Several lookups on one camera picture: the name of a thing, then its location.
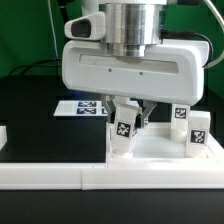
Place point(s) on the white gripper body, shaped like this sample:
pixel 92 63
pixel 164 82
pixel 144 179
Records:
pixel 170 72

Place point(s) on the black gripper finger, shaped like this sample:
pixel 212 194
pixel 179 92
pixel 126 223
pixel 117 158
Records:
pixel 108 104
pixel 143 118

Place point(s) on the white square table top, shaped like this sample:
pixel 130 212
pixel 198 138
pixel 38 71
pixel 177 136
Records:
pixel 154 142

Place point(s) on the white U-shaped obstacle fence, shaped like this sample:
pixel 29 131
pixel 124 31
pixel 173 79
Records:
pixel 113 174

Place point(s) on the white marker base plate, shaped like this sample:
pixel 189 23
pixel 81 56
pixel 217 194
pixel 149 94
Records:
pixel 80 108

